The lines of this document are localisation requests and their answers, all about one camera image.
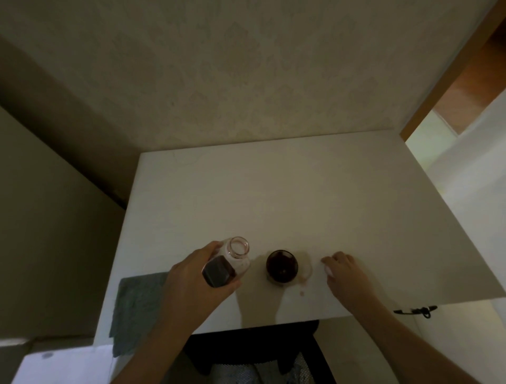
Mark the person's right hand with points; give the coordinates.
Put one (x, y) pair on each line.
(352, 285)

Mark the person's left hand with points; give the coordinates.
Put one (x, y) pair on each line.
(189, 292)

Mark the plastic bottle with dark juice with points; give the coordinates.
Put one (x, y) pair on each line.
(227, 265)

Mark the grey cloth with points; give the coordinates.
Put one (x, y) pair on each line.
(136, 308)

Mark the small drinking glass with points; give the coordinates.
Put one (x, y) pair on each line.
(282, 267)

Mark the person's left forearm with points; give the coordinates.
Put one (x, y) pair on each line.
(154, 356)

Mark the person's right forearm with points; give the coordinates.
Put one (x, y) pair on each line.
(411, 348)

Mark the black mesh chair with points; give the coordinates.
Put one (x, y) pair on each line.
(253, 348)

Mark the white table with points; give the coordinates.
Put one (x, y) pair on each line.
(296, 186)

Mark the white curtain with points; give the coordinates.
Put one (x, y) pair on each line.
(478, 166)

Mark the wooden door frame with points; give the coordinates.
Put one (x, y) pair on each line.
(450, 75)

